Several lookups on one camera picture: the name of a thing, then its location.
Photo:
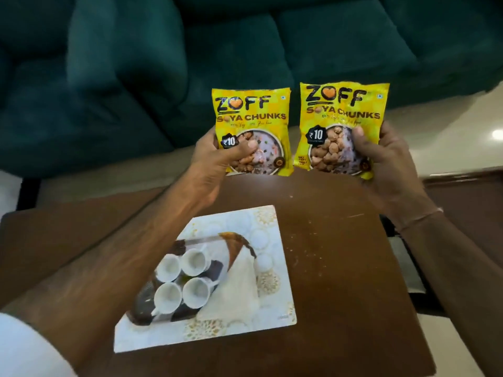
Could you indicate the person's right hand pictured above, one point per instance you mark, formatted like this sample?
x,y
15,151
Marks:
x,y
389,172

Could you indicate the person's left hand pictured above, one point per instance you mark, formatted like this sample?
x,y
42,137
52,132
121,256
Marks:
x,y
208,164

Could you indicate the person's left thumb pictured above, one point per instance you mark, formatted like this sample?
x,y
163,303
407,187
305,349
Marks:
x,y
241,148

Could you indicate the person's right thumb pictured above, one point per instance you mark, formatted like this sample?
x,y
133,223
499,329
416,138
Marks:
x,y
363,143

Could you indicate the yellow snack packet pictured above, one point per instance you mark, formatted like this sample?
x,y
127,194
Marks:
x,y
253,129
338,125

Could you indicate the person's right forearm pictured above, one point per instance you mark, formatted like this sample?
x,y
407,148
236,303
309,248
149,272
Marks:
x,y
456,282

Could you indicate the person's left forearm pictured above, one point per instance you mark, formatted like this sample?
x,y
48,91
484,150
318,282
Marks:
x,y
98,278

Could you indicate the thin thread wristband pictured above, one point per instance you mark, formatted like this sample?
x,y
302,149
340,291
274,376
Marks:
x,y
418,219

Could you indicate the dark green sofa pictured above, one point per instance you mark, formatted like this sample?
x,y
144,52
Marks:
x,y
196,62

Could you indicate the printed white placemat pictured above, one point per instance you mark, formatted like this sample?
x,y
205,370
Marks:
x,y
220,282

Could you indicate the white shirt sleeve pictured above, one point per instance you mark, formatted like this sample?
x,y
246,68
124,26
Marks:
x,y
27,349

